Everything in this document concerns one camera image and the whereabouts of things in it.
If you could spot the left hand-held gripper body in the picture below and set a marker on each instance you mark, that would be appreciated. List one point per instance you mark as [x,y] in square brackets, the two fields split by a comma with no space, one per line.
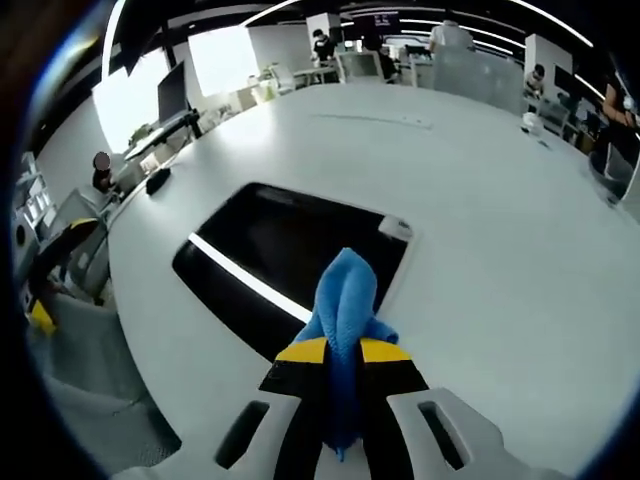
[24,240]

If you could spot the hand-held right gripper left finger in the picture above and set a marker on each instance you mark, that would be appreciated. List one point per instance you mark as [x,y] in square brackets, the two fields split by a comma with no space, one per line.
[295,372]

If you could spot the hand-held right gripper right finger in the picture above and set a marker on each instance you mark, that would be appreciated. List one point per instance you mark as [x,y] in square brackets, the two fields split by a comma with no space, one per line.
[395,375]

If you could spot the blue cleaning cloth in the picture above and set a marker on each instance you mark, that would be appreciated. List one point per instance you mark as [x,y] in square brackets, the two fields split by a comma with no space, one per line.
[345,300]

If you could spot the black tray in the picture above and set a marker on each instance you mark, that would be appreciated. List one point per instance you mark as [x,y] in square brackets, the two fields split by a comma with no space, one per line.
[280,240]

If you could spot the small black object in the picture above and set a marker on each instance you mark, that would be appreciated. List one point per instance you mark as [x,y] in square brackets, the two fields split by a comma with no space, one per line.
[157,181]

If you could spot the monitor stand desk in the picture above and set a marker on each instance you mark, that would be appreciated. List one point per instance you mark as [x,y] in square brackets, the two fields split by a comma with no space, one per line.
[160,137]

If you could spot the black computer monitor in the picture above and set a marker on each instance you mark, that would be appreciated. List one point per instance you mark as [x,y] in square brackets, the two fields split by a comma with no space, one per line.
[171,95]

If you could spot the ceiling light strip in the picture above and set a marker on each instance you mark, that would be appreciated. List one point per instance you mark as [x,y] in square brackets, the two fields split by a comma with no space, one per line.
[112,30]

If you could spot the white round object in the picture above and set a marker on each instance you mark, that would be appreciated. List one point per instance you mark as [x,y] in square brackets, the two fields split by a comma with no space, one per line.
[531,122]

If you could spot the frosted partition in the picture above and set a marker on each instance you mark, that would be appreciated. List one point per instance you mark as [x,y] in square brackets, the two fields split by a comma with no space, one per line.
[475,80]

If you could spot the wall screen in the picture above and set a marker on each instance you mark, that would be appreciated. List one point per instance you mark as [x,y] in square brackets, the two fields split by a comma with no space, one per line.
[377,21]

